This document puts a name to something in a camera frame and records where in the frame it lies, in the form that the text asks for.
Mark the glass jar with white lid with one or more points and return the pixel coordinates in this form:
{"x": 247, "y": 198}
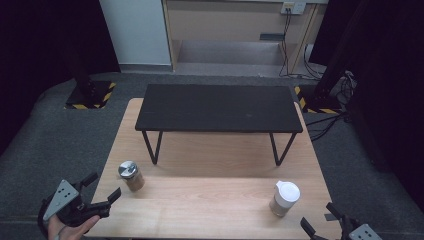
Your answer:
{"x": 285, "y": 199}

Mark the grey box on desk frame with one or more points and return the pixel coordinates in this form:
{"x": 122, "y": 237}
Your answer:
{"x": 271, "y": 37}

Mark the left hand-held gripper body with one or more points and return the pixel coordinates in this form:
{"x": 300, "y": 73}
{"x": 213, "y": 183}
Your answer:
{"x": 71, "y": 206}

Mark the wooden desk frame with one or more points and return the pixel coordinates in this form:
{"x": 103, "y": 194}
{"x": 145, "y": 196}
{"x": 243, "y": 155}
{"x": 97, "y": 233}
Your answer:
{"x": 233, "y": 23}

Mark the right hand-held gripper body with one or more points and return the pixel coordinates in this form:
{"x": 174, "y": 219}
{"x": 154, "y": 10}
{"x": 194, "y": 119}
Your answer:
{"x": 350, "y": 231}

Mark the grey tape piece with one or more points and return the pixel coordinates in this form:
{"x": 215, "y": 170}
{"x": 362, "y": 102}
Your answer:
{"x": 330, "y": 217}

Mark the person's left hand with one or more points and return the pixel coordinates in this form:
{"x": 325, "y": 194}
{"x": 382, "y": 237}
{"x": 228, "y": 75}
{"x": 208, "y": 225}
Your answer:
{"x": 71, "y": 231}

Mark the glass jar with metal lid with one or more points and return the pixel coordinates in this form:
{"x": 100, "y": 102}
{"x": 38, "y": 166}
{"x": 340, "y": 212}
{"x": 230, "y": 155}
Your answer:
{"x": 131, "y": 176}

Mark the white cabinet panel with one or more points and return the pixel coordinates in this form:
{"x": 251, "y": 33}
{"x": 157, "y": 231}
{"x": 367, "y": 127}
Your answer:
{"x": 136, "y": 31}

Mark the black stand base striped tape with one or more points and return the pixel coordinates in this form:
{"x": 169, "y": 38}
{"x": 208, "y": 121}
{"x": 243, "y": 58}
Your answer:
{"x": 316, "y": 100}
{"x": 90, "y": 95}

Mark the white wall socket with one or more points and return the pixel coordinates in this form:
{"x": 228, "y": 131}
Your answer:
{"x": 293, "y": 7}

